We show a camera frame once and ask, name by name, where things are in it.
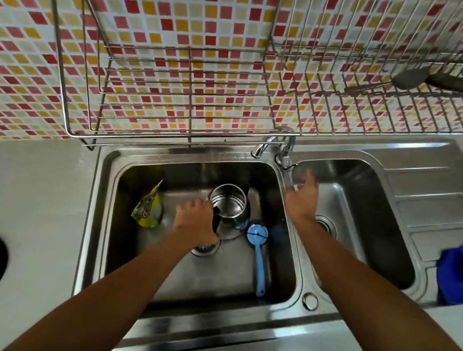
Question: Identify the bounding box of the person's right hand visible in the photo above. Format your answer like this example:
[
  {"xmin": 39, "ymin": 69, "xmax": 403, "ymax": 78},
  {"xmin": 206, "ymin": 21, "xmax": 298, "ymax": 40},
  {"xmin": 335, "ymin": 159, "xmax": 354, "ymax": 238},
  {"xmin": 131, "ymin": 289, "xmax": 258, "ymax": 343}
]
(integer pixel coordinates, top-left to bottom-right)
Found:
[{"xmin": 281, "ymin": 167, "xmax": 323, "ymax": 229}]

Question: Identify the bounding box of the person's left hand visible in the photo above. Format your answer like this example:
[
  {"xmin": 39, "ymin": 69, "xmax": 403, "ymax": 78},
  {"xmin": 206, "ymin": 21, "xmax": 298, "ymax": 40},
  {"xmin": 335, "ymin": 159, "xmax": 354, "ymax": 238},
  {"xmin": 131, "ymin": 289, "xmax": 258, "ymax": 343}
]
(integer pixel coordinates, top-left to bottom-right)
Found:
[{"xmin": 170, "ymin": 194, "xmax": 224, "ymax": 252}]

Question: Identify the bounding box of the stainless steel kettle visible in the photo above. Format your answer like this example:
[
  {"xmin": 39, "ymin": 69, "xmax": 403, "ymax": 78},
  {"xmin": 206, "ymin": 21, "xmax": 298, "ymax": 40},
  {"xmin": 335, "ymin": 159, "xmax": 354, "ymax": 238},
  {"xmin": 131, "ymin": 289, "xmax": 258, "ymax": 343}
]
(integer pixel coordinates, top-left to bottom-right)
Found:
[{"xmin": 202, "ymin": 178, "xmax": 255, "ymax": 244}]

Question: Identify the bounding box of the person's right forearm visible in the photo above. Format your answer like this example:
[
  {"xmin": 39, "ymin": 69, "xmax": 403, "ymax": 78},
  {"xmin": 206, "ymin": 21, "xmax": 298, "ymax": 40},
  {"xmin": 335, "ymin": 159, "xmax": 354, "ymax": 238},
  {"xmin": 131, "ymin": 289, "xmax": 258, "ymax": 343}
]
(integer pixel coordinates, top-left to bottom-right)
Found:
[{"xmin": 275, "ymin": 216, "xmax": 463, "ymax": 351}]

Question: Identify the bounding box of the person's left forearm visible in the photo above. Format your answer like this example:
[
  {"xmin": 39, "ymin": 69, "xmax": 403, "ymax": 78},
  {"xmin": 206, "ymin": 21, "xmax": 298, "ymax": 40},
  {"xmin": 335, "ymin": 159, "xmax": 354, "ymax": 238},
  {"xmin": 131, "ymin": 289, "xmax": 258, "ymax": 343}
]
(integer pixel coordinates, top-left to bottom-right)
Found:
[{"xmin": 2, "ymin": 213, "xmax": 207, "ymax": 351}]

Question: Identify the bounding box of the round metal drain strainer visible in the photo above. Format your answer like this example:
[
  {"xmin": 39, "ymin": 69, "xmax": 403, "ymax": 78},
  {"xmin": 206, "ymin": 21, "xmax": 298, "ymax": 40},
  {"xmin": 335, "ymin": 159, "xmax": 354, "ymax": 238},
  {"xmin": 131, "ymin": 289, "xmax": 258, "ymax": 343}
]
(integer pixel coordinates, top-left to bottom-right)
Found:
[
  {"xmin": 190, "ymin": 237, "xmax": 221, "ymax": 260},
  {"xmin": 312, "ymin": 214, "xmax": 340, "ymax": 240}
]

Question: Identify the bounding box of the yellow green soap pouch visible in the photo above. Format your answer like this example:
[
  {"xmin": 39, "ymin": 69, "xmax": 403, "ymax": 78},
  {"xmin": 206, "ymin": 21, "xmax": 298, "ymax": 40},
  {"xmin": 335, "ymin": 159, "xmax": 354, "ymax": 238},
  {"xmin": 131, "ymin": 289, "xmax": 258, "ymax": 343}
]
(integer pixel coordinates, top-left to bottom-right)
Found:
[{"xmin": 129, "ymin": 176, "xmax": 168, "ymax": 231}]

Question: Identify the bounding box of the chrome sink faucet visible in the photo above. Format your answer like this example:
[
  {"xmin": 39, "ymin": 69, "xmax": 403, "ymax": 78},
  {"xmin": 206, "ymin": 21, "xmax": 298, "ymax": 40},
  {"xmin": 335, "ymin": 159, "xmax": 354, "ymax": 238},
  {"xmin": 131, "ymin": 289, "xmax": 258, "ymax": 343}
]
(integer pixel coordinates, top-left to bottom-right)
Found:
[{"xmin": 250, "ymin": 122, "xmax": 303, "ymax": 170}]

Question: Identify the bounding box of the stainless steel double sink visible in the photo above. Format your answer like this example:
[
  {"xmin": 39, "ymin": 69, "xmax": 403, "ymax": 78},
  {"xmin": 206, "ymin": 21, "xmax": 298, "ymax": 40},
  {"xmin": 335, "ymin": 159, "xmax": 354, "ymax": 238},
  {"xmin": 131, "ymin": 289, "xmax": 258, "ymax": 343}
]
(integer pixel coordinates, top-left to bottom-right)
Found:
[{"xmin": 64, "ymin": 90, "xmax": 463, "ymax": 351}]

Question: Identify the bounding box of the round chrome sink cap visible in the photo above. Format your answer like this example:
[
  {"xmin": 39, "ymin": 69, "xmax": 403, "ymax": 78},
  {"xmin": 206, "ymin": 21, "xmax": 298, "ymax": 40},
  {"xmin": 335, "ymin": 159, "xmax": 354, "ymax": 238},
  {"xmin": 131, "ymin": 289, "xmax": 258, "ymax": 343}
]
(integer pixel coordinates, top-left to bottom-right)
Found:
[{"xmin": 301, "ymin": 291, "xmax": 321, "ymax": 312}]

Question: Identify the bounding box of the metal ladle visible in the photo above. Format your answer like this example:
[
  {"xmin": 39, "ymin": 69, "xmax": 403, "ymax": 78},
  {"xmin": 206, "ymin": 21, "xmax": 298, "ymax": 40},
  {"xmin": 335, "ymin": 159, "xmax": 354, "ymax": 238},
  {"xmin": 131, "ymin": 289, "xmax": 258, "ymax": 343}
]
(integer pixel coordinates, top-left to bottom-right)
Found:
[{"xmin": 343, "ymin": 56, "xmax": 431, "ymax": 107}]

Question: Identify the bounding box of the dark metal spoon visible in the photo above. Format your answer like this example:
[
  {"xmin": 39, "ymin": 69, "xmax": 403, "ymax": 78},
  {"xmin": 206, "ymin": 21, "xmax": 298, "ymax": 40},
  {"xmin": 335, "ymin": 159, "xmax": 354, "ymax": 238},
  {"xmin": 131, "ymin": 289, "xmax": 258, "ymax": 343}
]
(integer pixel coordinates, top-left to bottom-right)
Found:
[{"xmin": 423, "ymin": 71, "xmax": 463, "ymax": 94}]

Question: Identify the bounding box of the blue long-handled dish brush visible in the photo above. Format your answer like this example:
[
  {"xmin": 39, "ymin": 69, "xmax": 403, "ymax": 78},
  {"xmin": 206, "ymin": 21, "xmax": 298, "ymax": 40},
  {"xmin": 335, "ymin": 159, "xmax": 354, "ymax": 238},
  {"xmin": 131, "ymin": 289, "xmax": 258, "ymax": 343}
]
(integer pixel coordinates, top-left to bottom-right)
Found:
[{"xmin": 238, "ymin": 221, "xmax": 275, "ymax": 299}]

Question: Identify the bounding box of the steel wire basket rack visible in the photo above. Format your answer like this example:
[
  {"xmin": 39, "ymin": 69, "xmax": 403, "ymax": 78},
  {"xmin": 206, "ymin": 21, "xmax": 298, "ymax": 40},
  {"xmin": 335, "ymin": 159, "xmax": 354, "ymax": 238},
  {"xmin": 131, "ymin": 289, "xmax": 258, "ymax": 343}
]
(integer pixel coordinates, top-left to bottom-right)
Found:
[{"xmin": 256, "ymin": 0, "xmax": 463, "ymax": 156}]

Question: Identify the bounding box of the steel wire dish rack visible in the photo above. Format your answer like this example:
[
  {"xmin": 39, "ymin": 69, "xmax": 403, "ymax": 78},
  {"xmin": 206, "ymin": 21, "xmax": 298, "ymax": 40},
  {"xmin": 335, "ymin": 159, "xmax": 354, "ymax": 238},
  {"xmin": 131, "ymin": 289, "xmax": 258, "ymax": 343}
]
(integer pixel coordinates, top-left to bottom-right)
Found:
[{"xmin": 18, "ymin": 0, "xmax": 292, "ymax": 174}]

